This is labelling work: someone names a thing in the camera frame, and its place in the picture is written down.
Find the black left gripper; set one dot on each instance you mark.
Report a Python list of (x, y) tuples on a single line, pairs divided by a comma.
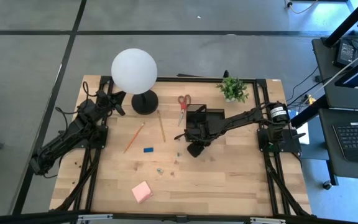
[(106, 99)]

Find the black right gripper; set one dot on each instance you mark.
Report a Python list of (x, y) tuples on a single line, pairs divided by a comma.
[(197, 133)]

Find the natural wood pencil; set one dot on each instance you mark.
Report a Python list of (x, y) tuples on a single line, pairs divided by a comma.
[(161, 126)]

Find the blue eraser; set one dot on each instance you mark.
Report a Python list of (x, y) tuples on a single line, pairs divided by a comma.
[(148, 150)]

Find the orange pencil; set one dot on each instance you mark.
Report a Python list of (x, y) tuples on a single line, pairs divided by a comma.
[(134, 137)]

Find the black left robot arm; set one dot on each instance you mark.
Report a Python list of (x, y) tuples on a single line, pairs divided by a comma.
[(73, 133)]

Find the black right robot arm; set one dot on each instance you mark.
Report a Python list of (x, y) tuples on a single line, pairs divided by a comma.
[(244, 119)]

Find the black mesh desk organizer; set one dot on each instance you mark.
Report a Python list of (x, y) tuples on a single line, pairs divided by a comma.
[(213, 112)]

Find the white globe table lamp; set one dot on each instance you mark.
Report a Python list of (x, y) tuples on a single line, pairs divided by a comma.
[(134, 71)]

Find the pink sticky note pad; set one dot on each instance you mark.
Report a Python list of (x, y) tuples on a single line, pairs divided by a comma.
[(142, 192)]

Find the green plant in white pot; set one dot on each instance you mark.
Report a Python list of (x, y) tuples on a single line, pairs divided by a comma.
[(233, 88)]

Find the black rig crossbar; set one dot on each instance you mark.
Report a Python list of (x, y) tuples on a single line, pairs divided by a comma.
[(179, 218)]

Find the white paper sheet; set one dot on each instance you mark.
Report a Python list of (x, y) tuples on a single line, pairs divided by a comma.
[(305, 137)]

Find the black metal beam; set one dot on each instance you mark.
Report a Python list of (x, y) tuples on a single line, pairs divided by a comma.
[(350, 21), (309, 112)]

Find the yellow power plug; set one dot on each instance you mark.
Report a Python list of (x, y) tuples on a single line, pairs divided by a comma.
[(310, 99)]

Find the black caster wheel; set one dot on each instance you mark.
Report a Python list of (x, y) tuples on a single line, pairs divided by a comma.
[(327, 185)]

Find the black desk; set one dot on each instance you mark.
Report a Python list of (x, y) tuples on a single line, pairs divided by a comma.
[(346, 99), (337, 169)]

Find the black keyboard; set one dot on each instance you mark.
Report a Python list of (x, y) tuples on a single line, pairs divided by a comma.
[(356, 140)]

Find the small black electronic box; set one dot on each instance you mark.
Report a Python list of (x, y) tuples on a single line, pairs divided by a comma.
[(346, 53)]

